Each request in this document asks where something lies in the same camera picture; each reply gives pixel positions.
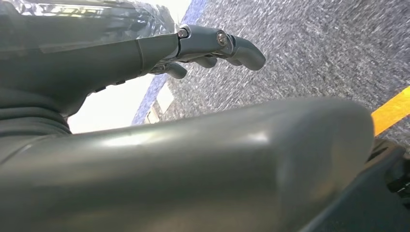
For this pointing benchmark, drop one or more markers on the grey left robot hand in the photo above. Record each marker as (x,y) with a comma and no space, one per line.
(192,166)

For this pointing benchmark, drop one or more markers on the metal floor socket box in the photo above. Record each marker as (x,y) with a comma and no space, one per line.
(160,104)

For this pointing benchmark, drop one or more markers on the black robot leg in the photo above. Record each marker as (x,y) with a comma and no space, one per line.
(368,198)

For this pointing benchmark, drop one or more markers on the yellow floor tape square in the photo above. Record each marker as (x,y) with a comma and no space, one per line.
(394,109)

